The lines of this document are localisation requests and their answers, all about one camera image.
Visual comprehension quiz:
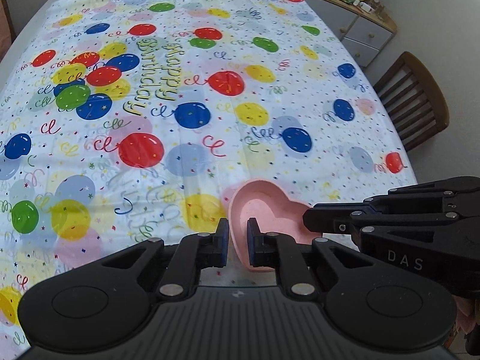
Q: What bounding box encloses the right wooden chair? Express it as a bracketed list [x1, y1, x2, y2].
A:
[373, 51, 450, 151]

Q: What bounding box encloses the white drawer cabinet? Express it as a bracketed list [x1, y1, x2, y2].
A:
[306, 0, 397, 68]

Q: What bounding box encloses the wooden chair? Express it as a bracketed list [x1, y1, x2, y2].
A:
[0, 0, 16, 61]
[373, 51, 450, 151]

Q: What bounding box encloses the balloon birthday tablecloth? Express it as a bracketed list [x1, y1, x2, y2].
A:
[1, 0, 416, 359]

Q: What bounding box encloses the pink heart-shaped dish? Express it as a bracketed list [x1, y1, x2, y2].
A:
[228, 179, 319, 272]

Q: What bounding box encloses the far left wooden chair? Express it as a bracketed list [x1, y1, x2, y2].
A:
[0, 0, 16, 61]

